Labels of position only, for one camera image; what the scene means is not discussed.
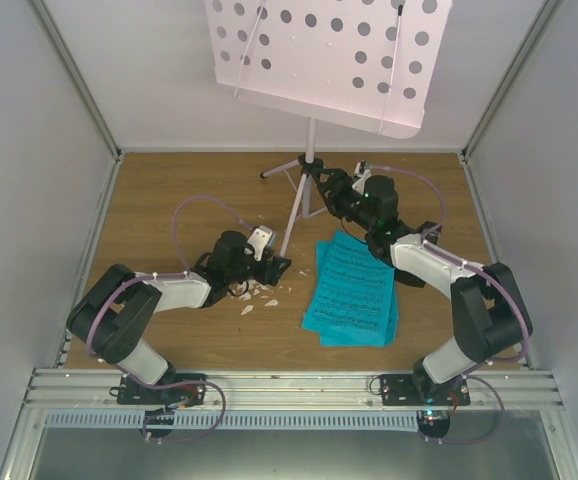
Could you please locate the black metronome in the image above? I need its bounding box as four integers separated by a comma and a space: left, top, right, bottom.
394, 221, 442, 288

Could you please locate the white music stand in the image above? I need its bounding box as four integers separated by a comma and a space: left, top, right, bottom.
202, 0, 456, 264

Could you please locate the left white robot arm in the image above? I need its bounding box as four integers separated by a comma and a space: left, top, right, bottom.
66, 226, 291, 404

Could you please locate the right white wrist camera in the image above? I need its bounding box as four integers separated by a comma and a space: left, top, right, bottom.
352, 161, 372, 195

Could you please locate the cyan sheet music page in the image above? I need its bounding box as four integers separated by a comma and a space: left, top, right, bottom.
299, 228, 395, 339
316, 240, 401, 350

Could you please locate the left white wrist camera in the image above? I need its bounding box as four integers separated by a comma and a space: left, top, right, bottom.
247, 225, 277, 261

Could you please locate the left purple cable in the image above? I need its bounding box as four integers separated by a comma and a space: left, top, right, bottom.
86, 194, 255, 391

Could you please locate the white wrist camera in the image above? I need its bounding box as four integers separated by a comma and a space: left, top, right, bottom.
247, 225, 277, 261
352, 161, 372, 195

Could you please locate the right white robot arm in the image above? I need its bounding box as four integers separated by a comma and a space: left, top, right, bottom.
303, 162, 533, 405

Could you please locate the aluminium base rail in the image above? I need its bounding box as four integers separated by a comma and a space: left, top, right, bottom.
23, 370, 564, 432

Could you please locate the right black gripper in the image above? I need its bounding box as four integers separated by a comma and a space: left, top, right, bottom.
311, 169, 375, 232

